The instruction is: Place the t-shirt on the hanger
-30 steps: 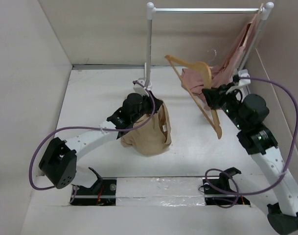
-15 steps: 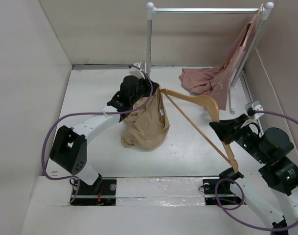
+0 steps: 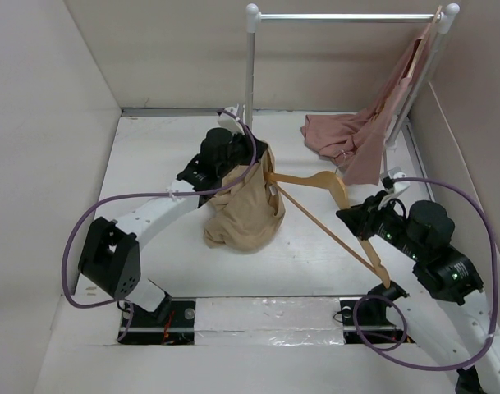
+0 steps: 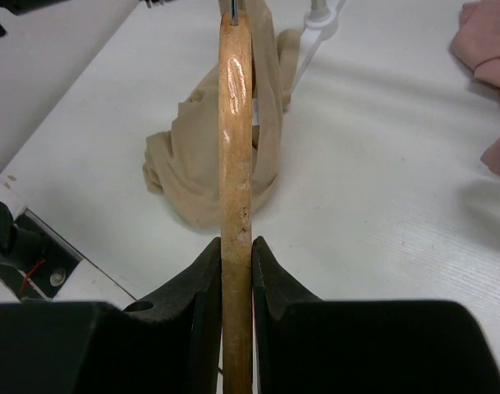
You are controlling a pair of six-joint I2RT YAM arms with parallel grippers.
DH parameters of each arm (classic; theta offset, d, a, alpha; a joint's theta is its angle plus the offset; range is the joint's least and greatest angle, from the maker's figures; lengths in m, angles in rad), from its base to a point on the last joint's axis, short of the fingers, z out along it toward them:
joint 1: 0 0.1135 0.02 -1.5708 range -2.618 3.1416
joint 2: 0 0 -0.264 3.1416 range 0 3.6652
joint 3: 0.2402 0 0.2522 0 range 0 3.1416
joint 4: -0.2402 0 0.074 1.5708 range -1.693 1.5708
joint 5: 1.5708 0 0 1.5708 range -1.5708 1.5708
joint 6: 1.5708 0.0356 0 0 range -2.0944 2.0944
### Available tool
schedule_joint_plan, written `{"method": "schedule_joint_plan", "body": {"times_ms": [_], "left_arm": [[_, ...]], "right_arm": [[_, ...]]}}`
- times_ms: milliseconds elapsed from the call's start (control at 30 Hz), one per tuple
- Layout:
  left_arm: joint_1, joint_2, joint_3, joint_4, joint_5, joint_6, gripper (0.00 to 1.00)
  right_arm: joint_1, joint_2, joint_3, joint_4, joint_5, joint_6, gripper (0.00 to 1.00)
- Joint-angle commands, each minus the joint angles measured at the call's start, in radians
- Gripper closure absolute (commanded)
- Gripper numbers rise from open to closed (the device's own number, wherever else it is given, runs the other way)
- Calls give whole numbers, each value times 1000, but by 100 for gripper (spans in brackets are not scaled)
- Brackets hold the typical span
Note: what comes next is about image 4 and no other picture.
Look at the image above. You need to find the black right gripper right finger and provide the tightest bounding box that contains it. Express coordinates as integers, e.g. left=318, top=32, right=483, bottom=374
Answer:
left=251, top=236, right=321, bottom=393

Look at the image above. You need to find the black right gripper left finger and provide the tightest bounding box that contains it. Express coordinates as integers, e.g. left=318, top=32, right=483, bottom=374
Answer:
left=124, top=237, right=222, bottom=393

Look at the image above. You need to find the beige t shirt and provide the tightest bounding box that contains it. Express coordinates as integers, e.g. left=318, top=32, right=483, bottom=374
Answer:
left=142, top=1, right=300, bottom=227

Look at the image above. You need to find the wooden hanger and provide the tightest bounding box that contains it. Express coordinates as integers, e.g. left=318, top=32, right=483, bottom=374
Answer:
left=218, top=1, right=253, bottom=393

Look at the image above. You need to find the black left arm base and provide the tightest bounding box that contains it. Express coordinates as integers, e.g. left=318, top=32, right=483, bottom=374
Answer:
left=0, top=201, right=81, bottom=302

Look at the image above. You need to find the pink t shirt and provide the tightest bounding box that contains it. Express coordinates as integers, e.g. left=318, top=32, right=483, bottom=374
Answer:
left=450, top=0, right=500, bottom=178

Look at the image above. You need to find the white clothes rack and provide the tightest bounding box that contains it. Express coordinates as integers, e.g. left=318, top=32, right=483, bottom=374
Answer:
left=291, top=0, right=347, bottom=91

